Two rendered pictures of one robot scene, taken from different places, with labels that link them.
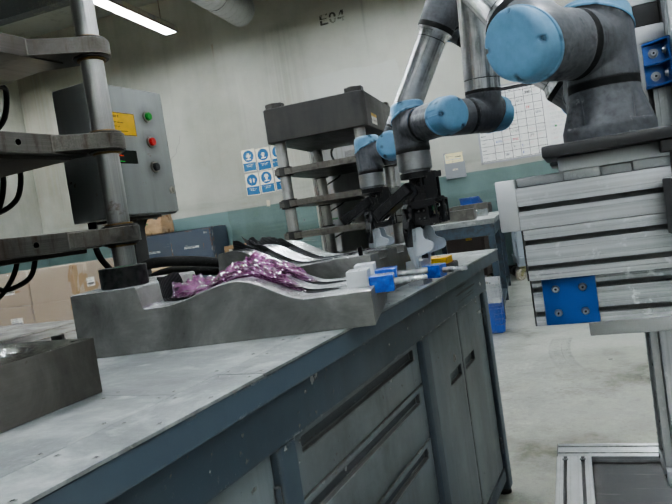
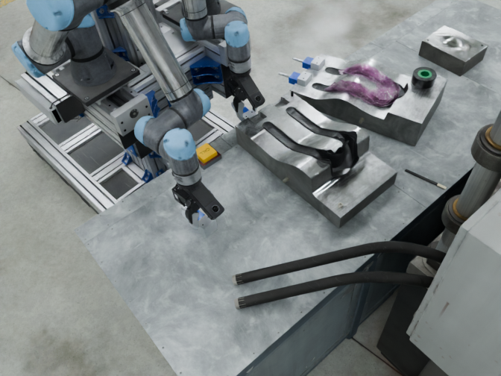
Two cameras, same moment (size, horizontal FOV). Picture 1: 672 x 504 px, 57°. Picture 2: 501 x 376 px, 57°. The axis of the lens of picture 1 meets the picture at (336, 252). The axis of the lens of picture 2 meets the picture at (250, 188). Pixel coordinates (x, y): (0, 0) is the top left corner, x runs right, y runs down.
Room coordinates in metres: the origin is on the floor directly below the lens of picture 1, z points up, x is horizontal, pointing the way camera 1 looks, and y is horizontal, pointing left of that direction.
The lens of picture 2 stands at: (2.49, 0.41, 2.00)
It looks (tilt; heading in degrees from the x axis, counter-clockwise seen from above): 52 degrees down; 209
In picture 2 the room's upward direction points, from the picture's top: 7 degrees counter-clockwise
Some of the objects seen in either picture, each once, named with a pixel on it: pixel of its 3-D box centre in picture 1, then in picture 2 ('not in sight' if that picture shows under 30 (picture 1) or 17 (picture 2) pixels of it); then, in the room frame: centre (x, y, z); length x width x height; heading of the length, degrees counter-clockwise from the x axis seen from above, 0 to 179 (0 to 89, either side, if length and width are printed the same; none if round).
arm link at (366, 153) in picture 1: (369, 154); (180, 151); (1.85, -0.14, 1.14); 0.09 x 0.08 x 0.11; 73
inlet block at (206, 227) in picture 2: not in sight; (196, 217); (1.85, -0.16, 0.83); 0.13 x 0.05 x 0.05; 71
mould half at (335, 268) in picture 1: (296, 269); (312, 148); (1.48, 0.10, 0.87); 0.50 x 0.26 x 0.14; 64
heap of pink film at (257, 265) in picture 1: (240, 274); (364, 81); (1.13, 0.18, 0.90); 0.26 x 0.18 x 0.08; 81
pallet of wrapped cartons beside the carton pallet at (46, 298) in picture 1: (40, 325); not in sight; (5.09, 2.49, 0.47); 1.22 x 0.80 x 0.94; 77
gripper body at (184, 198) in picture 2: (378, 207); (190, 188); (1.85, -0.14, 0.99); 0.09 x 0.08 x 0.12; 72
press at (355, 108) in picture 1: (350, 210); not in sight; (6.15, -0.20, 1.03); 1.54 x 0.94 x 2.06; 163
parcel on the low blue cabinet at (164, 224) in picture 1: (154, 224); not in sight; (8.57, 2.40, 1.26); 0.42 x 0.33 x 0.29; 73
